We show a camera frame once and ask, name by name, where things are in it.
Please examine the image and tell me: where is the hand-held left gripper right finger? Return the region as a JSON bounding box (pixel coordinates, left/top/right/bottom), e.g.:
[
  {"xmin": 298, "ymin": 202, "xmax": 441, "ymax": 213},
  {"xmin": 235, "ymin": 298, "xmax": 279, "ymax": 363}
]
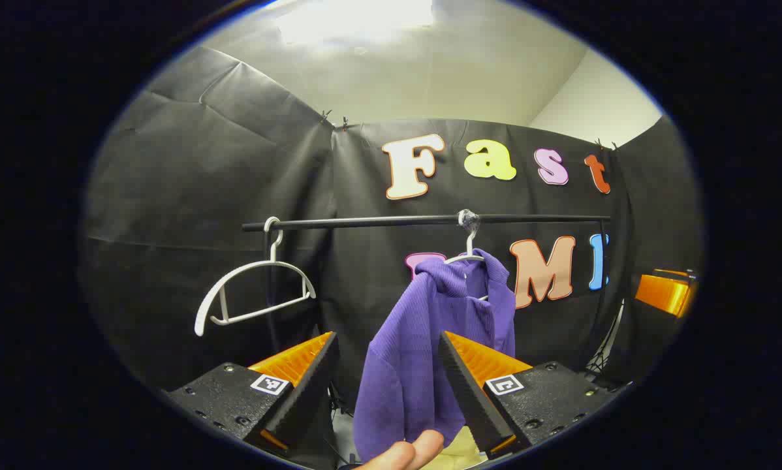
[{"xmin": 438, "ymin": 330, "xmax": 630, "ymax": 458}]

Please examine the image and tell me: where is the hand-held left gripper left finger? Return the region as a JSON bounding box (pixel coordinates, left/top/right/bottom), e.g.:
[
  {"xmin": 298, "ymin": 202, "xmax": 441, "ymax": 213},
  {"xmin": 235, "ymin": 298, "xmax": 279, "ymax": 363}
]
[{"xmin": 164, "ymin": 331, "xmax": 339, "ymax": 458}]

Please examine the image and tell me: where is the purple knit sweater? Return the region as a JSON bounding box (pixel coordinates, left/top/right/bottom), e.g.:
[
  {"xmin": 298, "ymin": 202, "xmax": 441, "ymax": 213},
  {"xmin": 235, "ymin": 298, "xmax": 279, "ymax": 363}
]
[{"xmin": 353, "ymin": 248, "xmax": 517, "ymax": 463}]

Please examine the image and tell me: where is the white plastic clothes hanger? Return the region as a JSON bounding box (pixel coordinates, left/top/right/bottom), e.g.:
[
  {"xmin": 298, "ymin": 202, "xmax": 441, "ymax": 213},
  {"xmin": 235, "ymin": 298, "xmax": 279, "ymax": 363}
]
[{"xmin": 194, "ymin": 217, "xmax": 317, "ymax": 337}]

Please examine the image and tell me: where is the white hanger with taped hook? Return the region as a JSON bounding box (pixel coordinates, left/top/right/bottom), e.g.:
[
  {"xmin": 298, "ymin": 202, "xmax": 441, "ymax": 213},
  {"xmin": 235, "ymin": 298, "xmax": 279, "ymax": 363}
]
[{"xmin": 445, "ymin": 209, "xmax": 490, "ymax": 302}]

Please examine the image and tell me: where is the black clothes rack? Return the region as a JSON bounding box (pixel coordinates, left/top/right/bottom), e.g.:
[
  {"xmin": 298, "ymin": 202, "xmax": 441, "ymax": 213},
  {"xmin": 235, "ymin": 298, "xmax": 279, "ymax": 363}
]
[{"xmin": 242, "ymin": 214, "xmax": 614, "ymax": 366}]

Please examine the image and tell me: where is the black tripod stand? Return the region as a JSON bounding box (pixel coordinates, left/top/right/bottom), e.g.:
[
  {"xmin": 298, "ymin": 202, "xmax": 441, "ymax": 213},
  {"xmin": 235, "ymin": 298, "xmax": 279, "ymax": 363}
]
[{"xmin": 587, "ymin": 326, "xmax": 627, "ymax": 383}]

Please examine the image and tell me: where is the black backdrop cloth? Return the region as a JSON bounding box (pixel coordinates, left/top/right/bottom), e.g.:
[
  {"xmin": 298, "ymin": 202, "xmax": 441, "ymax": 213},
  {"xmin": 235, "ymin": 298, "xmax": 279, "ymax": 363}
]
[{"xmin": 81, "ymin": 46, "xmax": 705, "ymax": 418}]

